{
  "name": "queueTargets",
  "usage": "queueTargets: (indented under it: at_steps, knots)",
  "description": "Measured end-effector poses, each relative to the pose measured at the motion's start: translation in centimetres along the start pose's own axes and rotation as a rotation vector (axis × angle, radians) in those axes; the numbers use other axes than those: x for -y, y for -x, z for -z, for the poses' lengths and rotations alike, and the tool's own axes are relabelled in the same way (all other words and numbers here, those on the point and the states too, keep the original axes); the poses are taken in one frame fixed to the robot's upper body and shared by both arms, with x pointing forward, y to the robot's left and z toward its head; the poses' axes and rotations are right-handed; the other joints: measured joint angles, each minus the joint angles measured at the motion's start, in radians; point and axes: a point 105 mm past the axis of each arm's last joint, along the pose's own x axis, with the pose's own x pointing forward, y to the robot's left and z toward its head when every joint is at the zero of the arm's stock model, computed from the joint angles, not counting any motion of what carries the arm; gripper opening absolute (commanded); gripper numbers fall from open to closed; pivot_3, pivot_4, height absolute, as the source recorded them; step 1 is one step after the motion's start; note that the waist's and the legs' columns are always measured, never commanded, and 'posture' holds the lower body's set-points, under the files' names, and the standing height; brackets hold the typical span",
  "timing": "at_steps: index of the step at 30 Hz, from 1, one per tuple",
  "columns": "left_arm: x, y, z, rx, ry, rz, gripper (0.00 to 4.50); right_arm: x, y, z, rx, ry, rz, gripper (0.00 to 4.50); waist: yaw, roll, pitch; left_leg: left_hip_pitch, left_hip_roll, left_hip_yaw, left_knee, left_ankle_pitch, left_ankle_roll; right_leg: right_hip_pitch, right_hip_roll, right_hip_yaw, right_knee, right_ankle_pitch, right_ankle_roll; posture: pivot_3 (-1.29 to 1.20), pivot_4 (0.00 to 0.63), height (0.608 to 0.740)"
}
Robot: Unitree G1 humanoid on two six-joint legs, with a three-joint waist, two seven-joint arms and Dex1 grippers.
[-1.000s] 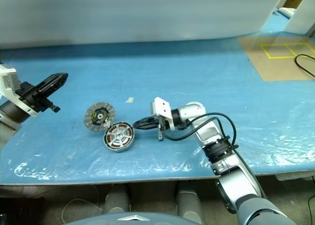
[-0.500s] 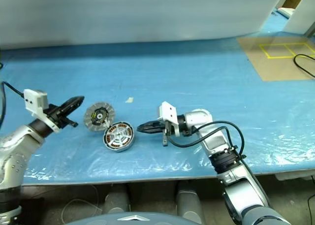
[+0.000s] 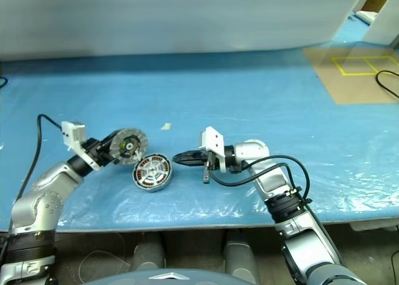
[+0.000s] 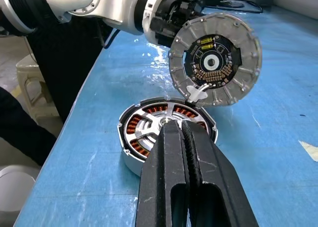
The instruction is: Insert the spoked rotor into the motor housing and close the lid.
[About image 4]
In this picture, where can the blue plastic table cover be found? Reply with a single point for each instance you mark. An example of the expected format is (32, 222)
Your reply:
(273, 162)

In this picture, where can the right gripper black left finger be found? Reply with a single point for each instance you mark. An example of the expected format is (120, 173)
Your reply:
(164, 162)

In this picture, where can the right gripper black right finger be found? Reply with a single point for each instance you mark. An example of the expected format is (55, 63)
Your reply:
(218, 182)

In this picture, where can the pale rounded shell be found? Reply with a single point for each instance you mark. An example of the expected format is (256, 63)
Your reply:
(12, 187)

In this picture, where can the large black upright shape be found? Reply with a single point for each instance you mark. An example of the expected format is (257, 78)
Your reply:
(69, 70)

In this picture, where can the silver motor housing copper windings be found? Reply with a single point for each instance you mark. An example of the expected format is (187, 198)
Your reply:
(131, 163)

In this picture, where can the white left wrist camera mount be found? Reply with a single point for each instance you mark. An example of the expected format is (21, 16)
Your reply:
(149, 16)

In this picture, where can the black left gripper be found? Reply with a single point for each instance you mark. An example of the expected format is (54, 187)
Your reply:
(164, 23)

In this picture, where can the beige plastic stool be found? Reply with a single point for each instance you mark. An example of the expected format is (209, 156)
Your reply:
(29, 68)

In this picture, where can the cream tape scrap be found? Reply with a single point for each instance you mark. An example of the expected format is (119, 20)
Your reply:
(310, 151)

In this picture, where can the black oval stand base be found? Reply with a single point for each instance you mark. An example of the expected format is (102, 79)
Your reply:
(232, 4)

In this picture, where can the grey motor lid circuit board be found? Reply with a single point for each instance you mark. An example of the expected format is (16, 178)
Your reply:
(248, 63)

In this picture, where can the dark rounded shape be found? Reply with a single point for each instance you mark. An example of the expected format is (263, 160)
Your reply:
(20, 127)

